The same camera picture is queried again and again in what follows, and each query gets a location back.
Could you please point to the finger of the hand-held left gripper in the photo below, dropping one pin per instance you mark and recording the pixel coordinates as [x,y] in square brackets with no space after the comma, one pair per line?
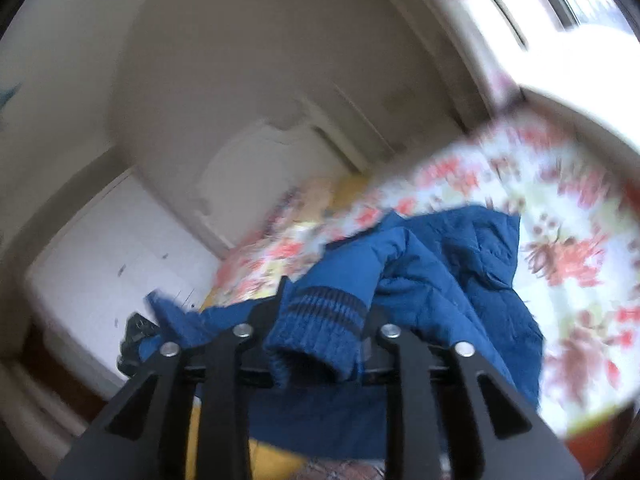
[134,330]

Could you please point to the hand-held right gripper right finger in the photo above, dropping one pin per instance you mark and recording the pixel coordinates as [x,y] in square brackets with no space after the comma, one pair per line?
[415,395]

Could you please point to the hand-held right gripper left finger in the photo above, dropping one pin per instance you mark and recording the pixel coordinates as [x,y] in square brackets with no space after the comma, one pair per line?
[225,385]

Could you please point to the blue quilted jacket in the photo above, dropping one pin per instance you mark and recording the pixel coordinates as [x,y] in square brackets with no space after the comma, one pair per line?
[440,280]

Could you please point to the white wardrobe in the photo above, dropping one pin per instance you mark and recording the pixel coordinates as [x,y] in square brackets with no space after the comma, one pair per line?
[100,270]

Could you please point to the person's plaid pants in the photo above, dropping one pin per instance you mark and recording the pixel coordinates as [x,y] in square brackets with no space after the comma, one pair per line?
[345,472]

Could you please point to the white bed headboard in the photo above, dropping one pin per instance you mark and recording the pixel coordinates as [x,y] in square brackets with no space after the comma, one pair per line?
[260,175]

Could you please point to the pale pink pillow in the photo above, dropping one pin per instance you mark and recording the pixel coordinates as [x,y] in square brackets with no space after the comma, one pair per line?
[317,195]

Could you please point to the floral blanket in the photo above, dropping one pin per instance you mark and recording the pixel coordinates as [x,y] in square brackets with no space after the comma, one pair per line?
[565,240]

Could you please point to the white window sill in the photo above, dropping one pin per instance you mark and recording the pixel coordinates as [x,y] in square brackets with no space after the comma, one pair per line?
[590,90]

